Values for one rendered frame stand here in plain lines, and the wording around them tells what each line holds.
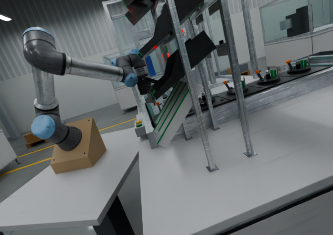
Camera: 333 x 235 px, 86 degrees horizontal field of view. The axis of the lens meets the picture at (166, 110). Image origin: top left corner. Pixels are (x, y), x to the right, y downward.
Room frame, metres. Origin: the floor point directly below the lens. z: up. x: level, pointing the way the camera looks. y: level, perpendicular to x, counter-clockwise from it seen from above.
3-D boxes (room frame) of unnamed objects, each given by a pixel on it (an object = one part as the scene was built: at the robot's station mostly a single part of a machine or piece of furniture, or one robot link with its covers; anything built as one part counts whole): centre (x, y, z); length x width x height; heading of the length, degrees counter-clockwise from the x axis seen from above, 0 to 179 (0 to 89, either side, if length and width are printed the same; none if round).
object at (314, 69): (1.24, -1.00, 1.01); 0.24 x 0.24 x 0.13; 6
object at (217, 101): (1.16, -0.27, 1.01); 0.24 x 0.24 x 0.13; 6
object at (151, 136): (1.39, 0.17, 0.91); 0.89 x 0.06 x 0.11; 6
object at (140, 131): (1.20, 0.21, 0.93); 0.21 x 0.07 x 0.06; 6
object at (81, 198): (1.06, 0.57, 0.84); 0.90 x 0.70 x 0.03; 165
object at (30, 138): (5.71, 3.83, 0.20); 1.20 x 0.80 x 0.41; 95
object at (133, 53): (1.12, 0.08, 1.37); 0.09 x 0.08 x 0.11; 107
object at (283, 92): (1.19, -0.49, 0.91); 1.24 x 0.33 x 0.10; 96
